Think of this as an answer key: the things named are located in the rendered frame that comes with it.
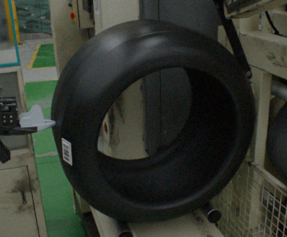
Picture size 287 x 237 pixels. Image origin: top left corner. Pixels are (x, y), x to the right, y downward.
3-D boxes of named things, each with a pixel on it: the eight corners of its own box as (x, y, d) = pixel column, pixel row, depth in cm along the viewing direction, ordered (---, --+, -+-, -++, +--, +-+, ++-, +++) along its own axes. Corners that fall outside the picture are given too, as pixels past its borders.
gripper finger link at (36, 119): (56, 109, 98) (18, 110, 95) (56, 131, 100) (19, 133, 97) (55, 105, 101) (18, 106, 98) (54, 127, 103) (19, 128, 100)
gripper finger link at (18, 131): (37, 128, 96) (1, 130, 94) (37, 134, 97) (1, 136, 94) (36, 122, 101) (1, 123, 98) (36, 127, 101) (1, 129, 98)
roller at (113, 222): (92, 176, 137) (104, 172, 138) (95, 186, 139) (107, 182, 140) (117, 236, 106) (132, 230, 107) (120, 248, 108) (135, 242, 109)
